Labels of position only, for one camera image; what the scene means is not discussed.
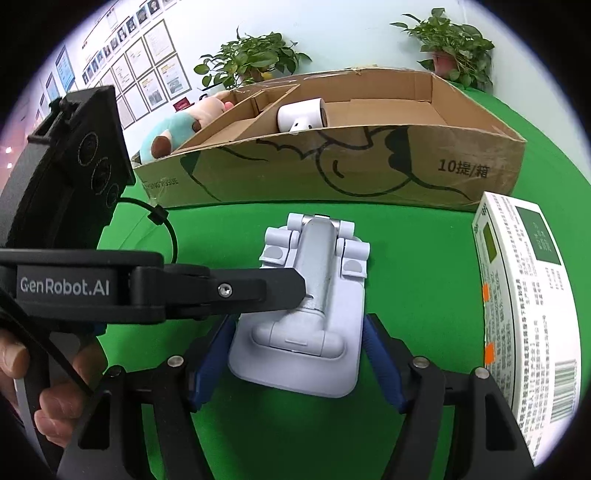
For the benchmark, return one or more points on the white medicine box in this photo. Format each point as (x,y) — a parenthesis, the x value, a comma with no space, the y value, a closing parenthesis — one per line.
(532,342)

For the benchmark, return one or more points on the red gift box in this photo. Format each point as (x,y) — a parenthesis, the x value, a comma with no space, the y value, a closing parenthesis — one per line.
(181,104)

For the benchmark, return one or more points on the green potted plant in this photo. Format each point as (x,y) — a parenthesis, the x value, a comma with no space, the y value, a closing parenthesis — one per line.
(248,60)
(456,52)

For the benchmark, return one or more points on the large open cardboard box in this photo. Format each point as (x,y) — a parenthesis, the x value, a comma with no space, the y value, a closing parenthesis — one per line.
(394,137)

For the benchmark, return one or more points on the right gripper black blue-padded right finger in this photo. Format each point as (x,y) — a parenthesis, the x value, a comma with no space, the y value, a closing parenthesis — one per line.
(486,441)

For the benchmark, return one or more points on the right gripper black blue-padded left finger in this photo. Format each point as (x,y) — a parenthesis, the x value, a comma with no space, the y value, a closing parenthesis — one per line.
(109,440)

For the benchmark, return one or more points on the small brown cardboard box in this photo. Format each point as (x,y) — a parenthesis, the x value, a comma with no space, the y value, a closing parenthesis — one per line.
(254,116)

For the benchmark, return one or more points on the pink pig plush toy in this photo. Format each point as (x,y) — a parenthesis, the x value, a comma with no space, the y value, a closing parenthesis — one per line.
(172,132)

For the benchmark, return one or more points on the white folding phone stand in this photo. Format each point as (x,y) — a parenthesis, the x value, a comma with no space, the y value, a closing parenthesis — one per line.
(315,348)

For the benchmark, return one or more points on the person's left hand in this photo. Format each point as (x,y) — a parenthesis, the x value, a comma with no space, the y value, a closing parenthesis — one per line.
(61,405)

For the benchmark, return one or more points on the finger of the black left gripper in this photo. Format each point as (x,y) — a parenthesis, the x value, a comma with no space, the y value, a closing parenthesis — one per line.
(182,291)

